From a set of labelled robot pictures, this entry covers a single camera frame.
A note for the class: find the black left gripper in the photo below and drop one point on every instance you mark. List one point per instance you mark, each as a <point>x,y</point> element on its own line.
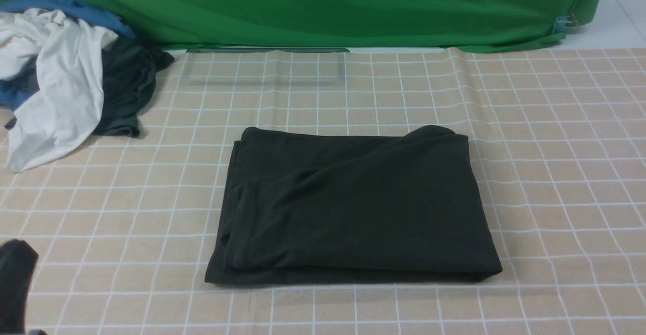
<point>18,262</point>

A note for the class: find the white crumpled shirt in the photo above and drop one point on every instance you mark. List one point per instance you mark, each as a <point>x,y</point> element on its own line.
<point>68,104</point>

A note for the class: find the green backdrop cloth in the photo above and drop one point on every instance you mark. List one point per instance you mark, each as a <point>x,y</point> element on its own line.
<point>475,26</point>

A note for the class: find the blue crumpled garment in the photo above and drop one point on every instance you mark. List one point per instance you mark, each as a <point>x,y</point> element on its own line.
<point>14,92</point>

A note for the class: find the beige checkered tablecloth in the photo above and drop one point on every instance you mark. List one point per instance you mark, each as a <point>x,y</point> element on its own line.
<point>124,227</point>

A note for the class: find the blue binder clip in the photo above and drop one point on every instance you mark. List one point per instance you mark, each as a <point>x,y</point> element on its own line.
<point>563,23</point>

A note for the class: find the dark gray long-sleeve shirt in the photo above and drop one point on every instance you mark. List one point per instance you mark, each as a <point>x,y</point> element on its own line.
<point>304,209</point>

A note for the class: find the dark teal crumpled garment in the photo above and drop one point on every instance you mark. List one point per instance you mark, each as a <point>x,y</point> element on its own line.
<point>129,79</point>

